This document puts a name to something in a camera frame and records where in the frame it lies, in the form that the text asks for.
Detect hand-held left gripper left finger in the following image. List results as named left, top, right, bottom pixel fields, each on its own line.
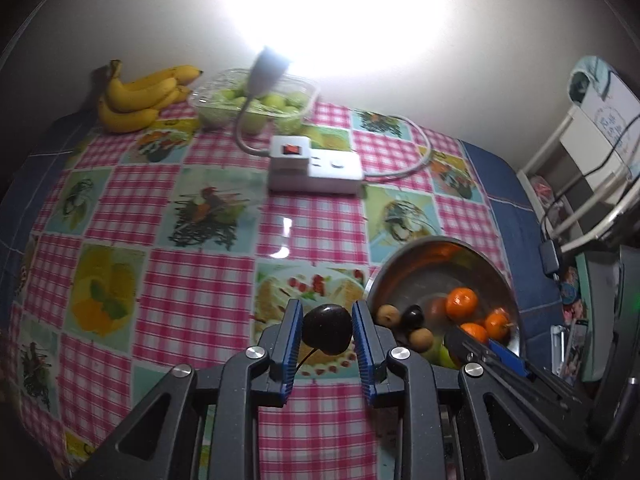
left=75, top=299, right=304, bottom=480

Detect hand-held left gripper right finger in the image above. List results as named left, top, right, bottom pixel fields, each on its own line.
left=351, top=300, right=586, bottom=480

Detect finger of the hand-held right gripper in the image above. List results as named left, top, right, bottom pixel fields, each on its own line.
left=487, top=339, right=596, bottom=403
left=444, top=327, right=581, bottom=411

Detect orange mandarin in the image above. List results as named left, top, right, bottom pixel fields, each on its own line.
left=445, top=287, right=479, bottom=320
left=484, top=308, right=512, bottom=339
left=459, top=323, right=488, bottom=345

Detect oval green jujube fruit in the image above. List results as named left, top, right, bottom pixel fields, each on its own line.
left=422, top=337, right=463, bottom=370

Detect dark purple plum with stem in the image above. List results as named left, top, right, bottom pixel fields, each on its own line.
left=294, top=304, right=353, bottom=378

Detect steel bowl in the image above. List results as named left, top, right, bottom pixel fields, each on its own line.
left=364, top=236, right=523, bottom=376

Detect colourful printed small box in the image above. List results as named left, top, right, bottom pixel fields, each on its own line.
left=560, top=265, right=586, bottom=306

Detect grey charger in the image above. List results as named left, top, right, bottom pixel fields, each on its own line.
left=539, top=240, right=564, bottom=277

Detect pink checkered printed tablecloth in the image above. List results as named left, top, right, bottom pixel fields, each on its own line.
left=5, top=102, right=511, bottom=480

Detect pink plastic bag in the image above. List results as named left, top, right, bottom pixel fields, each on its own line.
left=530, top=175, right=556, bottom=206

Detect white chair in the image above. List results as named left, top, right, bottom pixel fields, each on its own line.
left=515, top=105, right=640, bottom=256

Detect white cardboard box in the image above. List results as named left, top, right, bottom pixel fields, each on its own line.
left=567, top=55, right=640, bottom=181

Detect clear plastic container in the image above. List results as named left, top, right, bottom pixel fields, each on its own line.
left=189, top=67, right=321, bottom=136

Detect yellow banana bunch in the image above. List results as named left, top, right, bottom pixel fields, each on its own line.
left=96, top=59, right=204, bottom=133

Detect black cable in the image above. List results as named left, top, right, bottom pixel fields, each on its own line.
left=540, top=67, right=640, bottom=246

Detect white power cable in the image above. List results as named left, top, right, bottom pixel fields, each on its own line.
left=360, top=112, right=435, bottom=182

